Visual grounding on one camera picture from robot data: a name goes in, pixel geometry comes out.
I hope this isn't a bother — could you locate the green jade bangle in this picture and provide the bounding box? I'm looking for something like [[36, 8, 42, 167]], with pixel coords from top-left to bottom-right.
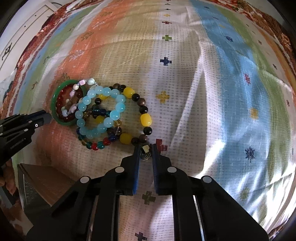
[[51, 80, 87, 126]]

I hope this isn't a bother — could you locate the pink white stone bracelet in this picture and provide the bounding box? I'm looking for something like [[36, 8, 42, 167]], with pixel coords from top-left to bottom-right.
[[61, 78, 97, 117]]

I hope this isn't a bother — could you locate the dark red bead bracelet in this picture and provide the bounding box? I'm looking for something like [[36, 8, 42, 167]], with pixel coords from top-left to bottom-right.
[[55, 83, 84, 123]]

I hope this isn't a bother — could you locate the multicolour glass bead bracelet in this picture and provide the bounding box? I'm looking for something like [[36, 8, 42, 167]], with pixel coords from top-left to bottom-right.
[[76, 104, 123, 151]]

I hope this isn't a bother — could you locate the yellow and brown bead bracelet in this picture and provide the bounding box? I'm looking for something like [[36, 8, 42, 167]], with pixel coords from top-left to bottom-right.
[[93, 83, 153, 162]]

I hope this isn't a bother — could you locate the light blue bead bracelet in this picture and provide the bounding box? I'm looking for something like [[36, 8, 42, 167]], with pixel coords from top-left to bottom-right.
[[75, 85, 127, 140]]

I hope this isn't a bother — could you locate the person's left hand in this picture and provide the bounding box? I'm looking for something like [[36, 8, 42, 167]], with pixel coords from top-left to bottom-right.
[[1, 160, 16, 195]]

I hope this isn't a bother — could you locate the white cabinet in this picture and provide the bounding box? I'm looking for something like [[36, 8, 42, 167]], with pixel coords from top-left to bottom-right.
[[1, 1, 58, 77]]

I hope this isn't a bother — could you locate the striped colourful blanket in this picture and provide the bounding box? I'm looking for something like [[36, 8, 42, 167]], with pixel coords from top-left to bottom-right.
[[1, 1, 295, 237]]

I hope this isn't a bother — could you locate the floral red bedsheet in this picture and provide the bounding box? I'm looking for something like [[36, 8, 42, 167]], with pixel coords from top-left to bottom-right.
[[1, 1, 295, 240]]

